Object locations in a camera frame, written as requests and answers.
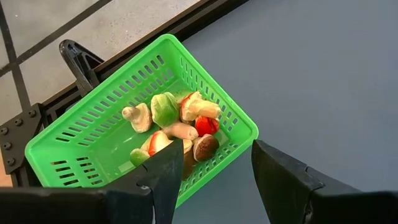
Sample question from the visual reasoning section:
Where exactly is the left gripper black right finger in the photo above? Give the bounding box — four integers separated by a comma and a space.
252, 139, 398, 224

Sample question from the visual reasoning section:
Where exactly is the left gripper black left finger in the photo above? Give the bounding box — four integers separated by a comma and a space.
0, 138, 185, 224

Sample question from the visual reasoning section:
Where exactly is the green-capped toy mushroom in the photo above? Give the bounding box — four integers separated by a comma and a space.
150, 91, 180, 128
129, 148, 150, 167

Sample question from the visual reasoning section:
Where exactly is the brown-capped toy mushroom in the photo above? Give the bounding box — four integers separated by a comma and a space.
192, 134, 220, 162

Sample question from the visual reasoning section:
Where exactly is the white toy mushroom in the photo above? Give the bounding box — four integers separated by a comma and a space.
121, 102, 153, 134

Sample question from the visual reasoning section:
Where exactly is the green plastic basket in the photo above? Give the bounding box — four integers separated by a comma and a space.
24, 33, 259, 208

